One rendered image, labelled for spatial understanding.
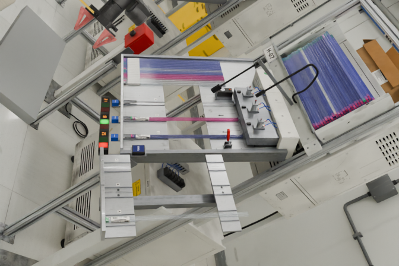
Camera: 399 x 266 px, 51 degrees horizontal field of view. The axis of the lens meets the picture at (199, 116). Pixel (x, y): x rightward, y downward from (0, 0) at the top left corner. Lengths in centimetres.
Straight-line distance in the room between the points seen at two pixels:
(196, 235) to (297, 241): 131
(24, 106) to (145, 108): 56
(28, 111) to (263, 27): 200
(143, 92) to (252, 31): 137
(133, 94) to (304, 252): 192
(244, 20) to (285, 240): 170
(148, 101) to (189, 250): 88
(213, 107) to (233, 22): 122
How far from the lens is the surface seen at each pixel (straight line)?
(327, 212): 341
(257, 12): 311
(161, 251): 236
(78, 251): 183
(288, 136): 182
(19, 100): 165
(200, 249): 239
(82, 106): 249
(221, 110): 198
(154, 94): 201
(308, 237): 339
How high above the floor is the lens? 158
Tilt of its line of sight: 18 degrees down
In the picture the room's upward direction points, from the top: 59 degrees clockwise
